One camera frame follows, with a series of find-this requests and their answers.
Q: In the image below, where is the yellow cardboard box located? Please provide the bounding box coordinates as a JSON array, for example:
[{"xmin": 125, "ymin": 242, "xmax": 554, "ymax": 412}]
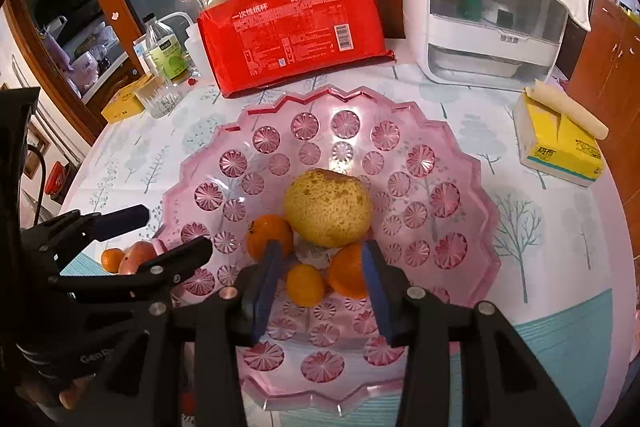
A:
[{"xmin": 101, "ymin": 74, "xmax": 163, "ymax": 124}]

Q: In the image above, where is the clear plastic cup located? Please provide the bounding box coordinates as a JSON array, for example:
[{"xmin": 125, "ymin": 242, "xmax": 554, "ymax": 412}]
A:
[{"xmin": 134, "ymin": 77, "xmax": 181, "ymax": 118}]

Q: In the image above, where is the yellow tissue box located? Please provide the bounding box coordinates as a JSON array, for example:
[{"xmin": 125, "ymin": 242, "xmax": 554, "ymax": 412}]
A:
[{"xmin": 513, "ymin": 89, "xmax": 605, "ymax": 188}]

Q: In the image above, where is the yellow speckled pear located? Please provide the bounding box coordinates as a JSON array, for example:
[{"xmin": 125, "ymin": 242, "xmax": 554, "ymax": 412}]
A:
[{"xmin": 284, "ymin": 168, "xmax": 373, "ymax": 248}]

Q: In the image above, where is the red apple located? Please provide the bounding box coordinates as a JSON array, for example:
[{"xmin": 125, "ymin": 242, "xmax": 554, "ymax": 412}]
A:
[{"xmin": 117, "ymin": 241, "xmax": 158, "ymax": 277}]

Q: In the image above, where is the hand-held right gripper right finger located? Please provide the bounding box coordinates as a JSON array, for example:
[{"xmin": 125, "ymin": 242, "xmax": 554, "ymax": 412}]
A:
[{"xmin": 361, "ymin": 239, "xmax": 583, "ymax": 427}]

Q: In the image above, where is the orange tangerine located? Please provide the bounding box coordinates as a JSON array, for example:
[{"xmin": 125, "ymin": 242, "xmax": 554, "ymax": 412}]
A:
[
  {"xmin": 101, "ymin": 248, "xmax": 126, "ymax": 274},
  {"xmin": 327, "ymin": 243, "xmax": 373, "ymax": 300},
  {"xmin": 246, "ymin": 214, "xmax": 295, "ymax": 264}
]

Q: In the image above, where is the white countertop appliance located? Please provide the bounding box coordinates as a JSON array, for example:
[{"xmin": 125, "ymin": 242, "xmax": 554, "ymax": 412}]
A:
[{"xmin": 398, "ymin": 0, "xmax": 571, "ymax": 94}]

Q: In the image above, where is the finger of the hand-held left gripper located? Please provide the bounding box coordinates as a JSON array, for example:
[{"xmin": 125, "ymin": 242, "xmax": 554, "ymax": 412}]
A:
[
  {"xmin": 20, "ymin": 205, "xmax": 152, "ymax": 268},
  {"xmin": 35, "ymin": 236, "xmax": 215, "ymax": 304}
]

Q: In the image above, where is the red paper cup package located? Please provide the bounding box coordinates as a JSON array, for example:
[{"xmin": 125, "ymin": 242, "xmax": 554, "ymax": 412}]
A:
[{"xmin": 180, "ymin": 0, "xmax": 396, "ymax": 98}]

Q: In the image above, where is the tree print tablecloth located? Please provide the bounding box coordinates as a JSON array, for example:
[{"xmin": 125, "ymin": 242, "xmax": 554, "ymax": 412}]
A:
[{"xmin": 55, "ymin": 37, "xmax": 631, "ymax": 427}]

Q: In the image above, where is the pink plastic fruit plate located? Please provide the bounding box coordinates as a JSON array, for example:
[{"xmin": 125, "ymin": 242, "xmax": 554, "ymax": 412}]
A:
[{"xmin": 159, "ymin": 84, "xmax": 502, "ymax": 413}]

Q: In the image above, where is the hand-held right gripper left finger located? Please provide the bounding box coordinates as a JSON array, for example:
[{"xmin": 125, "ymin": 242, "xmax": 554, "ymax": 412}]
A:
[{"xmin": 85, "ymin": 239, "xmax": 284, "ymax": 427}]

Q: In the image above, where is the small yellow-orange tangerine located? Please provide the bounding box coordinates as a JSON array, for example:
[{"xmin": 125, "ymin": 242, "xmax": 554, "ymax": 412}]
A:
[{"xmin": 286, "ymin": 263, "xmax": 326, "ymax": 307}]

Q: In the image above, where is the brown wooden cabinet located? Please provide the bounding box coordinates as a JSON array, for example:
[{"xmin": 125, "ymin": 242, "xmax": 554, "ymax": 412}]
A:
[{"xmin": 565, "ymin": 0, "xmax": 640, "ymax": 168}]

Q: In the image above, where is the person's left hand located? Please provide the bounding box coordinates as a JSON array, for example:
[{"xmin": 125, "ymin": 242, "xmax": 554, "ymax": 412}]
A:
[{"xmin": 30, "ymin": 377, "xmax": 98, "ymax": 414}]

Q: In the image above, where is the cream paper roll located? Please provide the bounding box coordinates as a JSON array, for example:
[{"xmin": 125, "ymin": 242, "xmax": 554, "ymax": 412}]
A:
[{"xmin": 531, "ymin": 79, "xmax": 608, "ymax": 140}]

